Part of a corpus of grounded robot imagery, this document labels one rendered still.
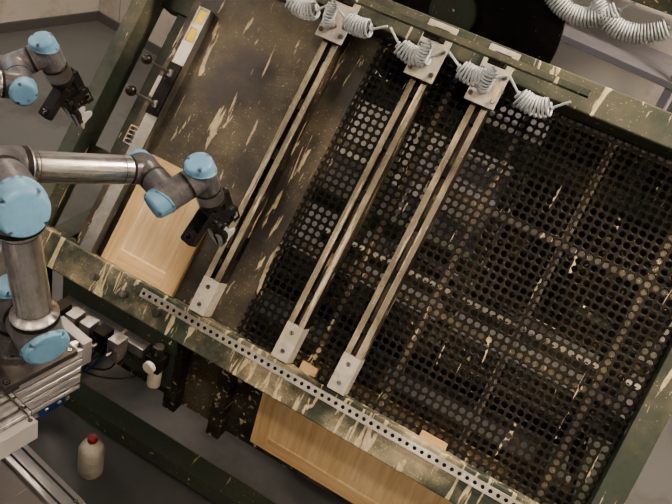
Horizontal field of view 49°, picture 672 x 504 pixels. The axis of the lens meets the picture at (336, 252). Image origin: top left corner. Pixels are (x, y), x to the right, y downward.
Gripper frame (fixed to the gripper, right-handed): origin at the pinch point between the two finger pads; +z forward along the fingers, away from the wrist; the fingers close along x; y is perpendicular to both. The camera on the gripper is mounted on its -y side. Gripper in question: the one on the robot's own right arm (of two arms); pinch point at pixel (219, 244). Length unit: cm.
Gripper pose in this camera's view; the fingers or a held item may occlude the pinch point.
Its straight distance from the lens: 213.3
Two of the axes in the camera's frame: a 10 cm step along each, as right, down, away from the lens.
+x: -7.7, -5.1, 3.8
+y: 6.3, -6.7, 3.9
